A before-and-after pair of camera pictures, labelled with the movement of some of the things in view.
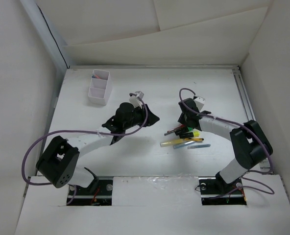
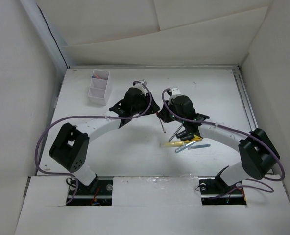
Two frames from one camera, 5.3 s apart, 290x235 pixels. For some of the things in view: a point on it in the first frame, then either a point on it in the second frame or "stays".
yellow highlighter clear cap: x=168 y=143 stays
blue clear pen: x=198 y=146 stays
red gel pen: x=182 y=126 → x=162 y=125
